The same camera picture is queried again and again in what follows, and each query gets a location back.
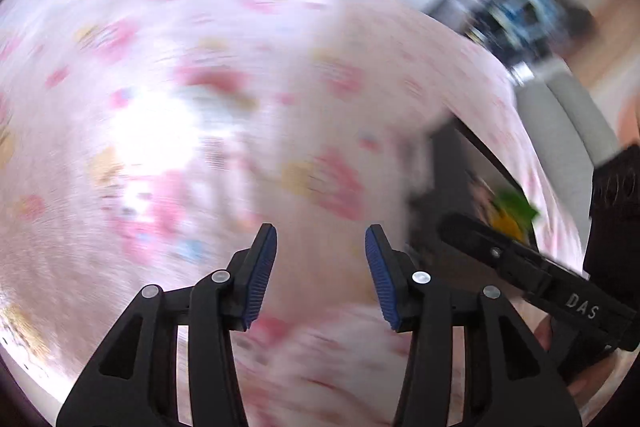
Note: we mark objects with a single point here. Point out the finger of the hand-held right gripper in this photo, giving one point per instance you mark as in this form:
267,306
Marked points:
490,247

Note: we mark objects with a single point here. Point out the pink printed blanket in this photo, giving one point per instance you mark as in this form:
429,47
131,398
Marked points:
200,57

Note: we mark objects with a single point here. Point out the person's right hand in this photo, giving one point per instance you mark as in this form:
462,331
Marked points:
592,379

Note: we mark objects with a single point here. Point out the green yellow snack packet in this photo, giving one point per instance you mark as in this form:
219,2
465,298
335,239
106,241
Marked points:
510,217

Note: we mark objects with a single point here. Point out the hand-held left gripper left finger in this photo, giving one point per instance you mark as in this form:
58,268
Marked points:
260,277

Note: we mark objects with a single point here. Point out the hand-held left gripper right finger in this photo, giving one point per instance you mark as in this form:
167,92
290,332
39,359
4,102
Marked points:
380,282

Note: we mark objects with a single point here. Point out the black cardboard box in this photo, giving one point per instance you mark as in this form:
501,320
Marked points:
450,167

